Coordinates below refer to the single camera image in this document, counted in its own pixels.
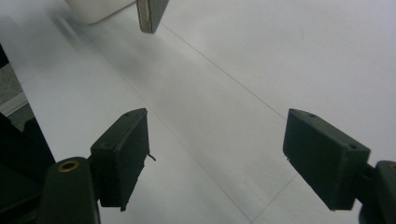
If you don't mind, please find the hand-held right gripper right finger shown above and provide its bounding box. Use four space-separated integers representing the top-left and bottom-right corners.
282 107 378 212

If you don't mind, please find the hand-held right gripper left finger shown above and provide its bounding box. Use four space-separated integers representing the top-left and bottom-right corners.
89 107 151 213

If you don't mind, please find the white plastic storage bin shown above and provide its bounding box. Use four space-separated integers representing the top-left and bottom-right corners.
64 0 138 26

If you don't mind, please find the dark block pale edge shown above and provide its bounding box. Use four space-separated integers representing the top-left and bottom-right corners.
135 0 171 35

